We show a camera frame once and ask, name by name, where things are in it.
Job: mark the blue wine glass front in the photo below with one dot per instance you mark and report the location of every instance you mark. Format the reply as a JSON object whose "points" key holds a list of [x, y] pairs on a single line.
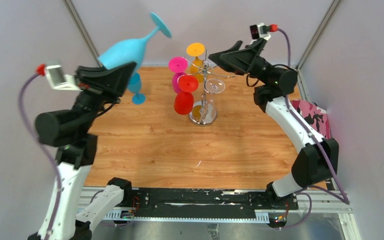
{"points": [[132, 49]]}

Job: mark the clear wine glass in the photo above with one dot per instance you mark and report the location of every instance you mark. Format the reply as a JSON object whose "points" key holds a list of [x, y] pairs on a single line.
{"points": [[212, 87]]}

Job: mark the aluminium frame rail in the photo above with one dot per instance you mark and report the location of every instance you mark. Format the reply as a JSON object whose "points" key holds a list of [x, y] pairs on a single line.
{"points": [[310, 201]]}

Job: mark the red wine glass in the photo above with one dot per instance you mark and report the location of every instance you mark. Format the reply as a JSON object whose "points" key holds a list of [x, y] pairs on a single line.
{"points": [[184, 100]]}

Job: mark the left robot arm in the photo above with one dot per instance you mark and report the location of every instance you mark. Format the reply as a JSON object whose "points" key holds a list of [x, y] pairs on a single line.
{"points": [[68, 131]]}

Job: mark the yellow wine glass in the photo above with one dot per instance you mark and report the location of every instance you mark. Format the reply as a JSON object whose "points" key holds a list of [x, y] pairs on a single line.
{"points": [[196, 68]]}

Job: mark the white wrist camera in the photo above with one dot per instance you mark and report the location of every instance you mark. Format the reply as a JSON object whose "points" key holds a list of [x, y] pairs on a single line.
{"points": [[260, 31], [57, 79]]}

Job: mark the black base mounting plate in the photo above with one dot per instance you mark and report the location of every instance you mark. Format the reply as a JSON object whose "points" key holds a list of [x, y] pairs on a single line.
{"points": [[203, 204]]}

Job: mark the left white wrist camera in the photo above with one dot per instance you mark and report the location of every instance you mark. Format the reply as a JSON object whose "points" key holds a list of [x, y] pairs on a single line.
{"points": [[57, 79]]}

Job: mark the chrome wine glass rack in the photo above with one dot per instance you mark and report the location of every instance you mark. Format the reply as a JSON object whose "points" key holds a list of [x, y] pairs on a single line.
{"points": [[208, 72]]}

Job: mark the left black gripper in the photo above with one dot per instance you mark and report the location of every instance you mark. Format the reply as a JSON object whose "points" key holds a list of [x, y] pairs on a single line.
{"points": [[112, 82]]}

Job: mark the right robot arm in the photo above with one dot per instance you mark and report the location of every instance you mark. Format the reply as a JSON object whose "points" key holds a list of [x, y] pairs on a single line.
{"points": [[317, 156]]}

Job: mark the blue wine glass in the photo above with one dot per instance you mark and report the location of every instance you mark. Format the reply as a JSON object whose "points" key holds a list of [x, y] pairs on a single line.
{"points": [[132, 49], [135, 87]]}

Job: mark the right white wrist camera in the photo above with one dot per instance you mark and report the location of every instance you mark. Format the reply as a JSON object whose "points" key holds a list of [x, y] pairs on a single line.
{"points": [[260, 31]]}

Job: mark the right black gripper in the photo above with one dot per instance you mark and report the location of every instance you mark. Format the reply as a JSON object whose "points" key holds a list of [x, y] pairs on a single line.
{"points": [[245, 60]]}

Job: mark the pink wine glass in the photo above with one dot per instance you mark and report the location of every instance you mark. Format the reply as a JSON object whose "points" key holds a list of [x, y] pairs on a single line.
{"points": [[177, 65]]}

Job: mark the pink camouflage cloth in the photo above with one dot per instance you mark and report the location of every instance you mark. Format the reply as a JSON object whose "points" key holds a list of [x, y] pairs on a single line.
{"points": [[315, 116]]}

